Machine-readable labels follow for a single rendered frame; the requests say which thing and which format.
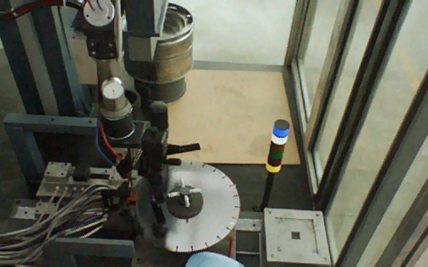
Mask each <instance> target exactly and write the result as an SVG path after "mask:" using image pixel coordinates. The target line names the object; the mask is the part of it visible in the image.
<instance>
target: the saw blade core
mask: <svg viewBox="0 0 428 267"><path fill-rule="evenodd" d="M204 164H205V163H203V162H195V161H192V165H191V161H182V164H181V165H180V166H169V165H168V164H166V165H167V167H166V173H167V177H166V179H165V183H164V186H162V192H163V194H164V196H165V203H160V204H156V203H155V200H154V197H151V196H150V185H149V183H148V181H147V173H146V174H145V175H144V177H142V178H141V179H140V180H139V181H138V182H137V183H136V184H135V186H134V189H133V191H134V192H136V197H135V201H133V200H130V201H129V215H130V219H131V220H132V223H133V226H134V228H135V230H136V231H137V232H138V233H139V234H140V235H141V236H142V237H143V238H144V239H145V240H146V241H147V242H148V241H149V239H150V238H151V237H152V238H151V240H150V241H149V243H151V244H153V246H158V247H159V248H161V247H162V248H163V249H166V250H169V251H174V252H176V247H177V246H178V249H177V252H192V248H191V246H193V252H194V251H197V250H201V249H204V248H206V245H207V247H210V246H211V245H215V244H216V243H218V242H220V239H221V240H222V239H223V238H225V236H226V235H227V234H229V233H230V231H229V230H232V229H233V227H234V225H232V224H229V223H230V222H231V223H233V224H236V219H238V216H239V208H237V207H240V202H239V196H238V192H237V190H236V188H235V186H234V184H233V182H231V180H230V179H229V178H228V177H227V176H226V175H225V173H223V172H220V171H219V170H217V169H216V168H215V167H213V166H210V165H207V164H205V165H204ZM203 166H204V167H203ZM215 169H216V170H215ZM223 177H224V178H223ZM145 178H146V179H145ZM182 179H183V180H184V185H188V186H192V187H195V188H196V189H197V188H200V190H201V193H202V195H203V198H204V204H203V207H202V209H201V210H200V212H199V213H196V214H195V215H193V216H191V217H178V216H176V215H174V214H173V213H170V212H169V210H168V209H167V206H166V197H167V194H168V193H169V192H170V191H171V190H173V189H174V188H176V187H178V186H181V182H180V180H182ZM232 185H233V186H232ZM136 186H137V187H136ZM229 186H231V187H229ZM138 187H139V188H138ZM234 196H235V197H234ZM235 206H236V208H235ZM131 208H133V209H131ZM233 217H234V218H235V219H233ZM135 219H136V220H135ZM226 227H227V228H228V229H229V230H228V229H226ZM141 229H143V230H141ZM217 236H218V237H219V238H220V239H219V238H218V237H217ZM205 243H206V245H205ZM163 244H164V245H163ZM162 245H163V246H162Z"/></svg>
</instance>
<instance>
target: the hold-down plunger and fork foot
mask: <svg viewBox="0 0 428 267"><path fill-rule="evenodd" d="M149 185H150V196H151V197H152V194H153V196H154V200H155V203H156V204H160V203H165V196H164V194H163V192H162V186H157V185H154V184H149Z"/></svg>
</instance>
